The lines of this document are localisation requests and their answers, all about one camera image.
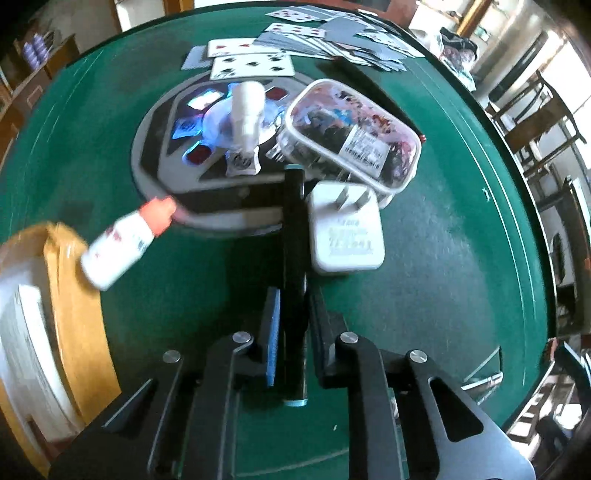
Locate clear cartoon zipper pouch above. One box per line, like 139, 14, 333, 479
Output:
276, 79, 422, 209

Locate spread pile of cards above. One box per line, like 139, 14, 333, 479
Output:
253, 5, 424, 72

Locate white bottle red cap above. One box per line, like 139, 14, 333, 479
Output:
80, 197, 176, 291

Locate dark wooden chair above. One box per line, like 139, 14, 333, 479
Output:
485, 70, 587, 180

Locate spade playing card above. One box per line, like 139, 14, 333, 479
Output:
209, 52, 296, 80

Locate heart playing card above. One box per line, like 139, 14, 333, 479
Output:
207, 38, 254, 58

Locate white squeeze tube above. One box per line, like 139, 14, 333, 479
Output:
225, 80, 266, 177

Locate yellow cardboard box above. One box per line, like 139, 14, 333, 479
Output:
1, 223, 120, 475

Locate face-down grey card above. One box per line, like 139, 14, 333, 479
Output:
181, 45, 211, 70

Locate white power adapter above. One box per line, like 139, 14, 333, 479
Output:
307, 181, 386, 275

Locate mahjong table centre control panel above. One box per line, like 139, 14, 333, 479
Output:
130, 73, 311, 236

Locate black cylindrical tube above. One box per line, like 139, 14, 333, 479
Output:
281, 165, 308, 408

